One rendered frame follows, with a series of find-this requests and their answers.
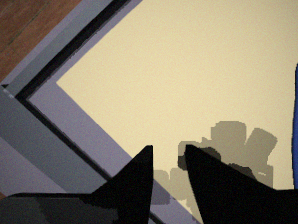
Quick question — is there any cream work mat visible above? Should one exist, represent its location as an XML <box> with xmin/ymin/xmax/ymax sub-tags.
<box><xmin>56</xmin><ymin>0</ymin><xmax>298</xmax><ymax>224</ymax></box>

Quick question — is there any blue rope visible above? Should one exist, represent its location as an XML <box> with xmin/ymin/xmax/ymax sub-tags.
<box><xmin>292</xmin><ymin>63</ymin><xmax>298</xmax><ymax>189</ymax></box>

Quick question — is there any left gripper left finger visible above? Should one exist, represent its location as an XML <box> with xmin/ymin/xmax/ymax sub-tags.
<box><xmin>0</xmin><ymin>145</ymin><xmax>154</xmax><ymax>224</ymax></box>

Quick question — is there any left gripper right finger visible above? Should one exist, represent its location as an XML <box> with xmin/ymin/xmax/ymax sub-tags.
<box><xmin>185</xmin><ymin>144</ymin><xmax>298</xmax><ymax>224</ymax></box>

